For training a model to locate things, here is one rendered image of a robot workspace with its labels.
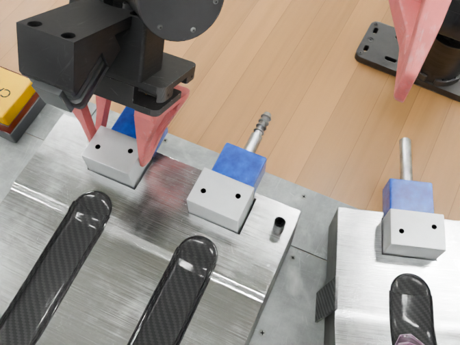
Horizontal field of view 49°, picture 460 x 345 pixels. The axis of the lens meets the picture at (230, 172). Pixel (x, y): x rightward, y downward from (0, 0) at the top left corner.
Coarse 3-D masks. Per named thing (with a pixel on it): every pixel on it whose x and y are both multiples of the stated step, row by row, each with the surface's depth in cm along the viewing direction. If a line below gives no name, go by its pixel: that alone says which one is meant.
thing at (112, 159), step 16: (128, 112) 50; (112, 128) 49; (128, 128) 49; (96, 144) 46; (112, 144) 46; (128, 144) 46; (96, 160) 46; (112, 160) 46; (128, 160) 46; (112, 176) 47; (128, 176) 45
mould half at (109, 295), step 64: (64, 128) 50; (64, 192) 47; (128, 192) 47; (256, 192) 47; (0, 256) 45; (128, 256) 45; (256, 256) 44; (64, 320) 42; (128, 320) 42; (192, 320) 42; (256, 320) 44
